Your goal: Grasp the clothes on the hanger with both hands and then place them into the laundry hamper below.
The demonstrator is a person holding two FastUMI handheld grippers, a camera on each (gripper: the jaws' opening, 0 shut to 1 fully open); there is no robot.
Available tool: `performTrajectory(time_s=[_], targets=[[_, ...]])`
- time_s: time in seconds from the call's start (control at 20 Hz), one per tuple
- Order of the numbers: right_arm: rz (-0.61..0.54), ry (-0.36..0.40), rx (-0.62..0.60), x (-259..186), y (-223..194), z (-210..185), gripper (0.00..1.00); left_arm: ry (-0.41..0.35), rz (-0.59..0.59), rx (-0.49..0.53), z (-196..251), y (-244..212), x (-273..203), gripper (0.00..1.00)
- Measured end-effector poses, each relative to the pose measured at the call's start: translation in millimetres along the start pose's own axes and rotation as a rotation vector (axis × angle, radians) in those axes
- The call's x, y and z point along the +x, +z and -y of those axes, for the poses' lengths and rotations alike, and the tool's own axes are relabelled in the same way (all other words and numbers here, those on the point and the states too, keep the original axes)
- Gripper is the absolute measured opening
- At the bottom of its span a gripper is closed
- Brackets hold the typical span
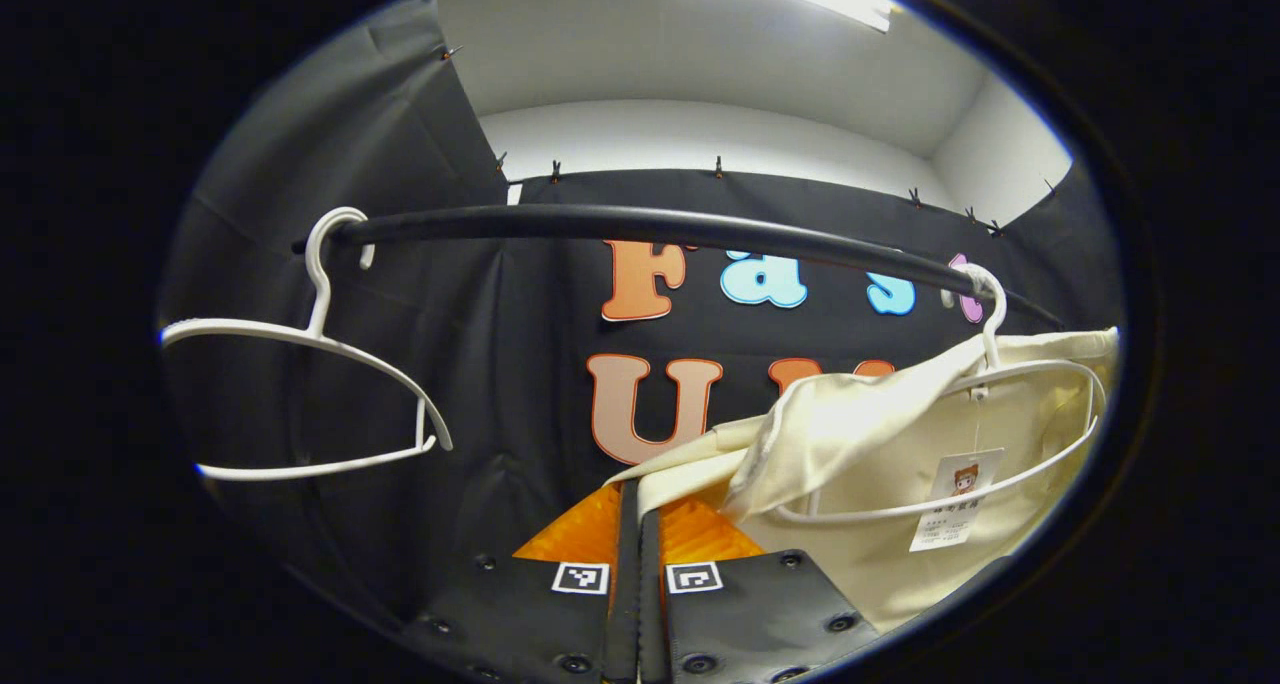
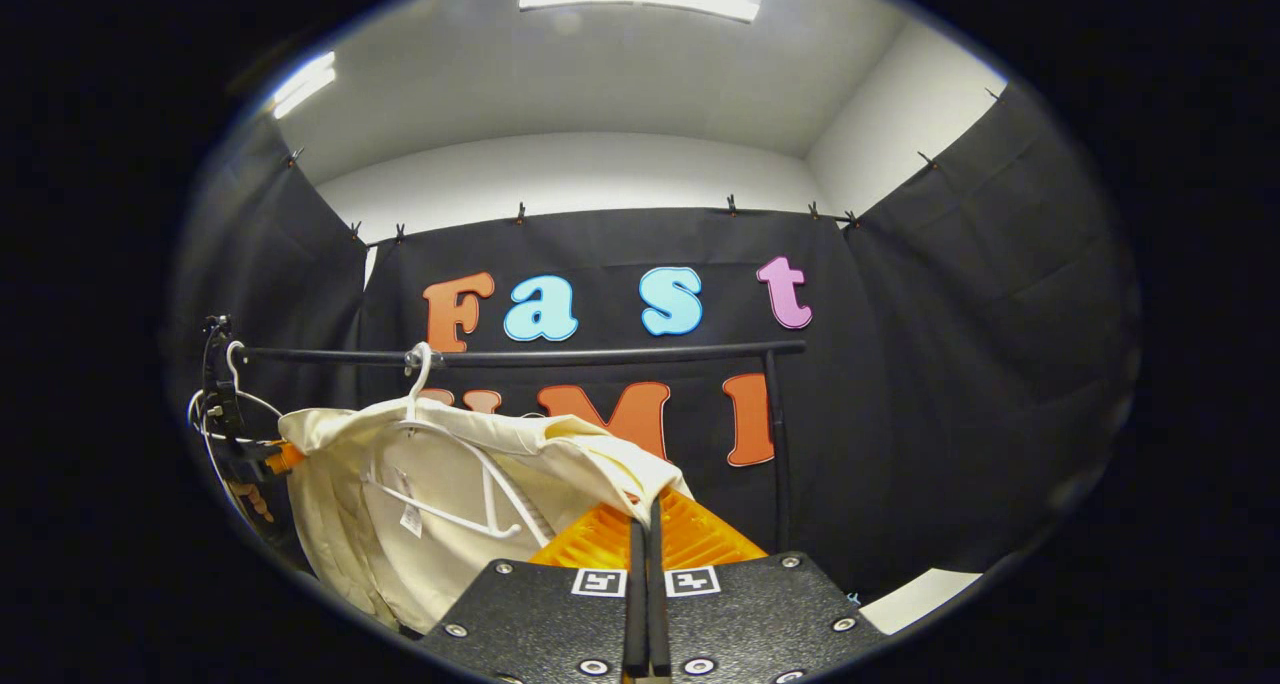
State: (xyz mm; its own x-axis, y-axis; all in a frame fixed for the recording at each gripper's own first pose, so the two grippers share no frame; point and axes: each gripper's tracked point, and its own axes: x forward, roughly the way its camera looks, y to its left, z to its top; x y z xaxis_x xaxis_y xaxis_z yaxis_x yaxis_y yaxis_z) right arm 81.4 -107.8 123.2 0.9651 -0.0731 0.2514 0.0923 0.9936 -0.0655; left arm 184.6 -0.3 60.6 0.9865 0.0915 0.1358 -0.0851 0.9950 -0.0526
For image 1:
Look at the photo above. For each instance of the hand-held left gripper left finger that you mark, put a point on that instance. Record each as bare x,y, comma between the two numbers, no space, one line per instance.
622,584

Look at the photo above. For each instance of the row of black backdrop clips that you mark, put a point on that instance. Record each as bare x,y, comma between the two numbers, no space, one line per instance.
717,168

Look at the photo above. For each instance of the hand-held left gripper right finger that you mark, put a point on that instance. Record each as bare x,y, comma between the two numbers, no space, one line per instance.
650,604

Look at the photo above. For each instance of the black clothes rack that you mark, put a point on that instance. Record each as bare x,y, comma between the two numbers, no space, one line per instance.
600,222

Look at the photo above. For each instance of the white plastic hanger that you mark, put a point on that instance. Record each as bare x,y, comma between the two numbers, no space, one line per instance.
992,334
318,294

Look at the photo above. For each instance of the cream jacket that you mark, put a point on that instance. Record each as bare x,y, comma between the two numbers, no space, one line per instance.
860,414

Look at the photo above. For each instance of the black backdrop cloth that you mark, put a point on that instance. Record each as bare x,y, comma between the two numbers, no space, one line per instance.
480,364

